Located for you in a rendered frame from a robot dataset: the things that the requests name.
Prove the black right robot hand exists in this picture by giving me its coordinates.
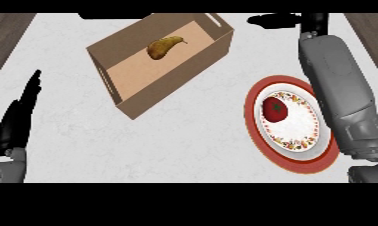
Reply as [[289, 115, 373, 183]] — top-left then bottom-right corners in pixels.
[[246, 12, 330, 37]]

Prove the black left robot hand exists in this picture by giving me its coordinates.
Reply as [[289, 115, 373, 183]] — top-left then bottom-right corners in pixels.
[[0, 69, 45, 153]]

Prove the white plate with floral rim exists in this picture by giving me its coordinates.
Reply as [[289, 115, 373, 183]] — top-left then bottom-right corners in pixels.
[[253, 82, 336, 162]]

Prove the brown cardboard box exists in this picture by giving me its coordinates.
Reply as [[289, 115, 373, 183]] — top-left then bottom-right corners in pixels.
[[86, 12, 237, 121]]

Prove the yellow-brown pear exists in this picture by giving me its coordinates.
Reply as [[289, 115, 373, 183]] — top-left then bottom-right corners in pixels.
[[147, 35, 190, 61]]

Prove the red tomato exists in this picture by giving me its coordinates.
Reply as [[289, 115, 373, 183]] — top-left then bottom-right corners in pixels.
[[262, 96, 290, 124]]

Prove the round red placemat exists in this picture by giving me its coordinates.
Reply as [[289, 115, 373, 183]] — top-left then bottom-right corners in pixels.
[[244, 74, 343, 175]]

